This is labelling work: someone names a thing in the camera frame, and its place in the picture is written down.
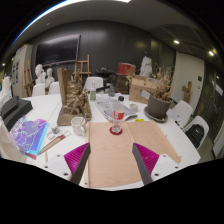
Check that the black backpack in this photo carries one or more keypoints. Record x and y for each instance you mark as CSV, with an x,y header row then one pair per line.
x,y
195,136

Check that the long ceiling light strip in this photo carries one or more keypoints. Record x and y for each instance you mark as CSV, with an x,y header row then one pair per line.
x,y
43,15

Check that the tan flat mat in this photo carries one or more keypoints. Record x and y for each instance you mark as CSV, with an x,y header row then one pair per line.
x,y
110,156

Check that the small glass cup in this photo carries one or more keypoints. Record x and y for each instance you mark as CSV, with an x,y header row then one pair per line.
x,y
133,108

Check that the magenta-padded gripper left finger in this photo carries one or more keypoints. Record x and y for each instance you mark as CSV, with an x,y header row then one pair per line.
x,y
76,158

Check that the white ceramic mug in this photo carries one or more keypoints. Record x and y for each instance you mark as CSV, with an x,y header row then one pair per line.
x,y
78,126

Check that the wooden ruler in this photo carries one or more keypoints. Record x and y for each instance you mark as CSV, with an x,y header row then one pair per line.
x,y
53,143

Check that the folded grey newspaper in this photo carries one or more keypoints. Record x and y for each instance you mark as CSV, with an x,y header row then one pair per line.
x,y
106,108

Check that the dried plant in grey pot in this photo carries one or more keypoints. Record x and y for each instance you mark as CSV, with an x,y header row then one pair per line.
x,y
158,106

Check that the small black box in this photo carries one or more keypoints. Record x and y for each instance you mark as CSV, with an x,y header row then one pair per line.
x,y
9,106

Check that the white bottle with green label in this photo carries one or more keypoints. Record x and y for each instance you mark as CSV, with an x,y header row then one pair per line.
x,y
93,94

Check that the dark glass jar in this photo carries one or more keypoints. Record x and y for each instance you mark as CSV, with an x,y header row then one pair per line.
x,y
111,91

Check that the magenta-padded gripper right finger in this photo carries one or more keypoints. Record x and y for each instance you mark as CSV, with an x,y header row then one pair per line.
x,y
148,159

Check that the purple marbled book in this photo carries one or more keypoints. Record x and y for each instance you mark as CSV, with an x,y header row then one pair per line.
x,y
28,135

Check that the brown cardboard box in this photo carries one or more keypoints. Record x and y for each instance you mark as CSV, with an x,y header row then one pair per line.
x,y
140,90

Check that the large black flat box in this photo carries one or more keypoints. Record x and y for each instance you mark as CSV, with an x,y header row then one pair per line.
x,y
21,111

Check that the flat round red coaster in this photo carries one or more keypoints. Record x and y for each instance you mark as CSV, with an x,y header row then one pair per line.
x,y
111,132

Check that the small clear lidded jar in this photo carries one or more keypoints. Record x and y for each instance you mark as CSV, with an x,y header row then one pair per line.
x,y
55,129

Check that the white cabinet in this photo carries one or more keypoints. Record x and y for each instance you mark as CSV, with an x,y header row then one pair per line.
x,y
20,71

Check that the clear bottle with red label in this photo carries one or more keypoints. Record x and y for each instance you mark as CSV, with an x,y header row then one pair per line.
x,y
118,115

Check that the black wall screen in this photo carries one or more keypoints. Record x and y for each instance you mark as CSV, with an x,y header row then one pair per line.
x,y
57,50

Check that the round ceiling spotlight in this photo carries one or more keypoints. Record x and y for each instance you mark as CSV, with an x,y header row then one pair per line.
x,y
176,42
211,52

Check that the wooden pencil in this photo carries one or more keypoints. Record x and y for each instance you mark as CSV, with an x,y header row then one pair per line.
x,y
46,157

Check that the golden sculpture on wooden base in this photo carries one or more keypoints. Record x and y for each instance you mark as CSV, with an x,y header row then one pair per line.
x,y
76,100

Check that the red box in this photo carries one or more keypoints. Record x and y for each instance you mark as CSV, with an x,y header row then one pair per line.
x,y
126,69

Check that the white plaster figure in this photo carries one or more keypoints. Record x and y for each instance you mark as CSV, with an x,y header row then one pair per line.
x,y
145,66

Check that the wooden figure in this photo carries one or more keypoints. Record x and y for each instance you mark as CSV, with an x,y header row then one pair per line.
x,y
187,91

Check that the small yellow strip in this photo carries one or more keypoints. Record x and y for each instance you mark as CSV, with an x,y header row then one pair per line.
x,y
139,120

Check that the wooden easel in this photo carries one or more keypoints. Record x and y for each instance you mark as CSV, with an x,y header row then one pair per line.
x,y
82,72
28,78

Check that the white chair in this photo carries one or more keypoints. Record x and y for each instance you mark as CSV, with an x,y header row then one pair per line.
x,y
54,88
93,83
183,111
201,121
38,90

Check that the white plaster bust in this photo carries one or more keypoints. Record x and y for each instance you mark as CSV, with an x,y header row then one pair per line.
x,y
40,71
49,77

